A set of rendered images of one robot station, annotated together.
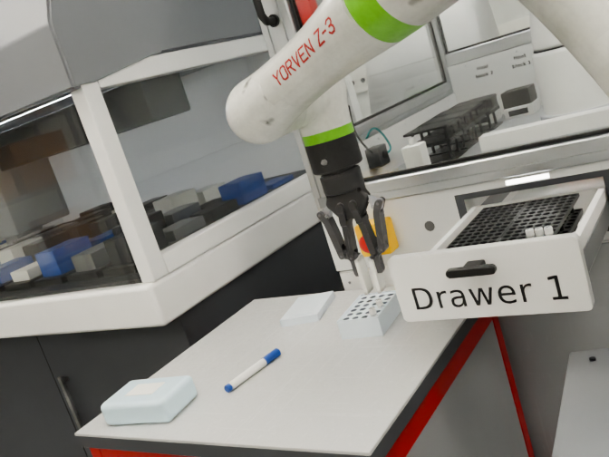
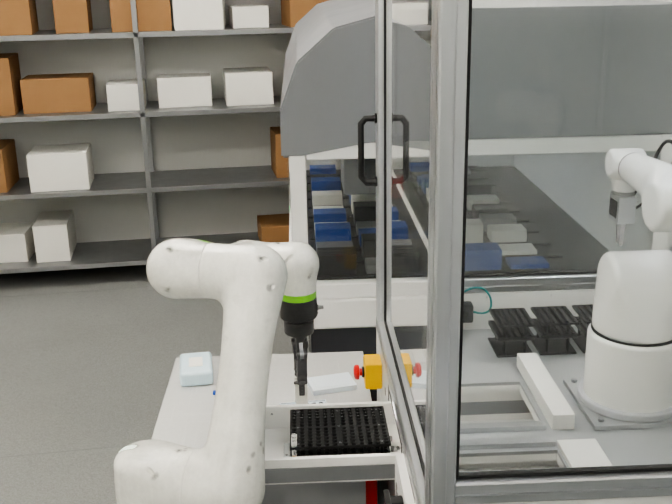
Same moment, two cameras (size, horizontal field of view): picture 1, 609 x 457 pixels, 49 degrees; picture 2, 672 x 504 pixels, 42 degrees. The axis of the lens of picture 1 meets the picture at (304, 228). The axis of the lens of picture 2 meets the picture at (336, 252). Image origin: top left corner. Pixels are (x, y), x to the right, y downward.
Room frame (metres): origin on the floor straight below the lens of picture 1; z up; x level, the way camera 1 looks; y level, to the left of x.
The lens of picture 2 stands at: (0.00, -1.76, 1.89)
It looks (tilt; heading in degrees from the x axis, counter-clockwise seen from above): 18 degrees down; 52
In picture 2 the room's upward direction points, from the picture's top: 1 degrees counter-clockwise
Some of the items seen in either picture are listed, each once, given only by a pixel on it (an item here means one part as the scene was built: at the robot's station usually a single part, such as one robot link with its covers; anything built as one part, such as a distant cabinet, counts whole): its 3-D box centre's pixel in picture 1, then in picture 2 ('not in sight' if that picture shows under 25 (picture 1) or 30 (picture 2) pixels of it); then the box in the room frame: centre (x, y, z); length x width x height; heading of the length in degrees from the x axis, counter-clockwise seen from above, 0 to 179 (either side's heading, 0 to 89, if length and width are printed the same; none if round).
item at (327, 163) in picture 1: (334, 154); (299, 307); (1.19, -0.09, 1.09); 0.12 x 0.09 x 0.06; 150
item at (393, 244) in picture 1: (375, 237); (371, 371); (1.38, -0.14, 0.88); 0.07 x 0.05 x 0.07; 54
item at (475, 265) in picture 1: (473, 267); not in sight; (0.92, -0.22, 0.91); 0.07 x 0.04 x 0.01; 54
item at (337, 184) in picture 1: (346, 193); (299, 335); (1.18, -0.09, 1.02); 0.08 x 0.07 x 0.09; 60
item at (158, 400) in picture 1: (149, 399); (196, 368); (1.12, 0.36, 0.78); 0.15 x 0.10 x 0.04; 61
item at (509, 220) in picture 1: (518, 237); (338, 438); (1.10, -0.35, 0.87); 0.22 x 0.18 x 0.06; 144
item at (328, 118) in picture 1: (314, 101); (294, 269); (1.18, -0.08, 1.19); 0.13 x 0.11 x 0.14; 129
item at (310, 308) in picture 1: (308, 308); (331, 383); (1.38, 0.05, 0.77); 0.13 x 0.09 x 0.02; 157
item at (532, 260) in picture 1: (484, 280); not in sight; (0.94, -0.23, 0.87); 0.29 x 0.02 x 0.11; 54
